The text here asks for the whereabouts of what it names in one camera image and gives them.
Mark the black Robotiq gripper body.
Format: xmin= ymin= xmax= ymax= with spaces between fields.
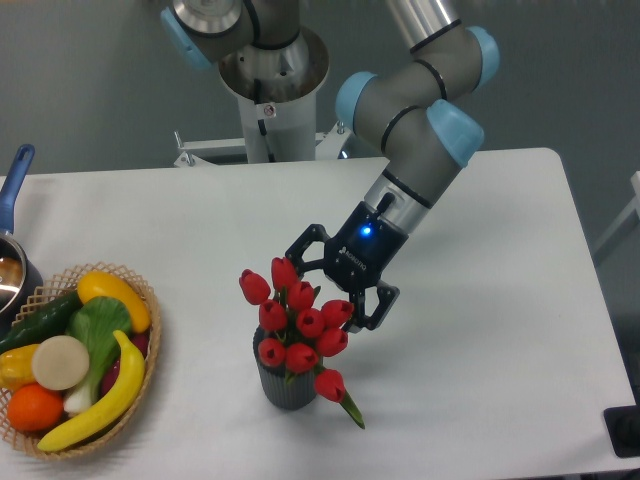
xmin=322 ymin=201 xmax=408 ymax=293

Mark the beige round disc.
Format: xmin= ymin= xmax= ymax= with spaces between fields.
xmin=31 ymin=335 xmax=89 ymax=391

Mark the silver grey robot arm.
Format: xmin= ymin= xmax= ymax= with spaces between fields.
xmin=161 ymin=1 xmax=500 ymax=332

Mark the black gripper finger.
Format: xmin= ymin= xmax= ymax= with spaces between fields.
xmin=284 ymin=223 xmax=334 ymax=281
xmin=342 ymin=280 xmax=400 ymax=333

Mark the yellow bell pepper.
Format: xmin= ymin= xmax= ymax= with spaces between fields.
xmin=0 ymin=344 xmax=39 ymax=391

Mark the black device at table edge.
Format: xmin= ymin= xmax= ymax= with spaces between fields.
xmin=603 ymin=405 xmax=639 ymax=458

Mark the blue handled saucepan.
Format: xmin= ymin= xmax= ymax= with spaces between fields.
xmin=1 ymin=144 xmax=43 ymax=337

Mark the woven wicker basket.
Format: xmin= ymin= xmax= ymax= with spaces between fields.
xmin=1 ymin=262 xmax=161 ymax=461

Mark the white frame at right edge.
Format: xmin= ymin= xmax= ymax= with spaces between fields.
xmin=592 ymin=171 xmax=639 ymax=265

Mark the dark green cucumber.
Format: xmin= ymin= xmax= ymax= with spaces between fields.
xmin=1 ymin=290 xmax=82 ymax=353

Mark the red tulip bouquet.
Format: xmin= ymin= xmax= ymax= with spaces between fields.
xmin=239 ymin=257 xmax=365 ymax=429

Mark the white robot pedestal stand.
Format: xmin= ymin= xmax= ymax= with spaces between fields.
xmin=174 ymin=93 xmax=352 ymax=167

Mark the dark grey ribbed vase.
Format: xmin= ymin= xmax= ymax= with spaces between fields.
xmin=253 ymin=327 xmax=317 ymax=410

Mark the green bok choy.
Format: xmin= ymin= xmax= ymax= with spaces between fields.
xmin=64 ymin=296 xmax=132 ymax=416

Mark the yellow squash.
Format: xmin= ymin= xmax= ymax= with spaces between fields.
xmin=77 ymin=270 xmax=151 ymax=333

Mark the orange fruit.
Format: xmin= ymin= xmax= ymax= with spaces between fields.
xmin=7 ymin=383 xmax=63 ymax=432

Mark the dark red vegetable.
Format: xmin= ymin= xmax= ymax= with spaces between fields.
xmin=99 ymin=333 xmax=149 ymax=398

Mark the yellow banana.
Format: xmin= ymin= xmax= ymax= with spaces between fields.
xmin=37 ymin=330 xmax=145 ymax=453

